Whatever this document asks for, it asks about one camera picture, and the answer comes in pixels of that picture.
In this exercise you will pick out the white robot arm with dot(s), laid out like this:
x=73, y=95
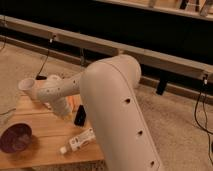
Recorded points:
x=106, y=88

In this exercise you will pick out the black smartphone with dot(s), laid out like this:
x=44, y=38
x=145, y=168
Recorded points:
x=80, y=116

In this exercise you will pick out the clear plastic bottle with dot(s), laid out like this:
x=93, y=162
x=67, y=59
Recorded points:
x=78, y=141

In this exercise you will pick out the white paper cup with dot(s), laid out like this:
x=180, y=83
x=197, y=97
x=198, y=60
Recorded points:
x=29, y=87

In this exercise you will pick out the metal rail frame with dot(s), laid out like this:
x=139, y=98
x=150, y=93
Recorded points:
x=174, y=69

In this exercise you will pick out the dark purple bowl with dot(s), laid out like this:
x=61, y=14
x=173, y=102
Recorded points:
x=16, y=138

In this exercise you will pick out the wooden table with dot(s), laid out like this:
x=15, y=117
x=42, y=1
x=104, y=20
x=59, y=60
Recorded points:
x=49, y=135

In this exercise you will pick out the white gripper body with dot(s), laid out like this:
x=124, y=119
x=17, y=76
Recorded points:
x=61, y=107

